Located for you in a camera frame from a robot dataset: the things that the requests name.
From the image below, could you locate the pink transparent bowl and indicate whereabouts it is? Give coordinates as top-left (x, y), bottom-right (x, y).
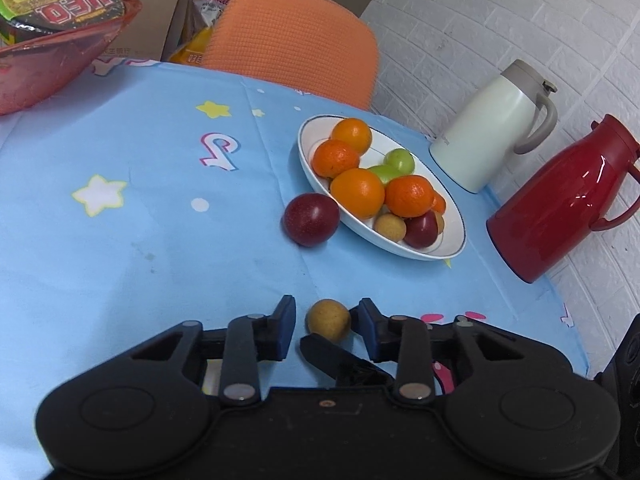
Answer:
top-left (0, 0), bottom-right (143, 117)

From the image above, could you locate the small green plum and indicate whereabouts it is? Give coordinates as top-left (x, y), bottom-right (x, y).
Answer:
top-left (383, 148), bottom-right (416, 173)

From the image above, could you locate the instant noodle cup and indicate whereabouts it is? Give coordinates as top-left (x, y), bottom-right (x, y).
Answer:
top-left (0, 0), bottom-right (126, 48)

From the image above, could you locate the dark red plum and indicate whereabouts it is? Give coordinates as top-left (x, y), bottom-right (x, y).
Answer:
top-left (283, 193), bottom-right (341, 248)
top-left (403, 210), bottom-right (440, 250)

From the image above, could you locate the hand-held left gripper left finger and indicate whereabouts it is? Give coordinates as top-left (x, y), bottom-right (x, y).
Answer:
top-left (117, 295), bottom-right (297, 407)

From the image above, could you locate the white plate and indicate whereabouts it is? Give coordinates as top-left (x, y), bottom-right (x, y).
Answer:
top-left (298, 114), bottom-right (467, 261)

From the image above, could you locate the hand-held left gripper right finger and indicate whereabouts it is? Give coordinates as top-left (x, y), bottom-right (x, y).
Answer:
top-left (356, 298), bottom-right (543, 406)

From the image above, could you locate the large light orange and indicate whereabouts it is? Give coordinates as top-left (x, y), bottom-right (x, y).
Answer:
top-left (330, 168), bottom-right (386, 220)
top-left (331, 117), bottom-right (373, 156)

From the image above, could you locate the red thermos jug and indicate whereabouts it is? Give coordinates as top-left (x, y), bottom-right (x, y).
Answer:
top-left (486, 114), bottom-right (640, 284)

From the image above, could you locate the orange mesh chair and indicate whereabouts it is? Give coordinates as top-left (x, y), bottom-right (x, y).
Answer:
top-left (200, 0), bottom-right (379, 111)

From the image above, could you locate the brown cardboard box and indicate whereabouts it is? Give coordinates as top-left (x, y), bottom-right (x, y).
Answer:
top-left (97, 0), bottom-right (196, 61)

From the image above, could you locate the blue printed tablecloth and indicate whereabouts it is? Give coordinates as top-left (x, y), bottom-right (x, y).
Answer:
top-left (0, 57), bottom-right (591, 480)

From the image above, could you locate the large green plum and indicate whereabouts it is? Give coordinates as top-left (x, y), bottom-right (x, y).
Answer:
top-left (366, 164), bottom-right (405, 186)

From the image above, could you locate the dark orange mandarin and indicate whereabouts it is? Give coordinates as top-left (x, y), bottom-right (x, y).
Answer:
top-left (384, 175), bottom-right (435, 219)
top-left (311, 139), bottom-right (361, 179)

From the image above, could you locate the white thermos jug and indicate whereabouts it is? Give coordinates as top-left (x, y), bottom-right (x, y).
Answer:
top-left (428, 59), bottom-right (559, 195)

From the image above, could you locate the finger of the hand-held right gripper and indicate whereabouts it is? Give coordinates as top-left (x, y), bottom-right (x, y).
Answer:
top-left (299, 334), bottom-right (396, 388)

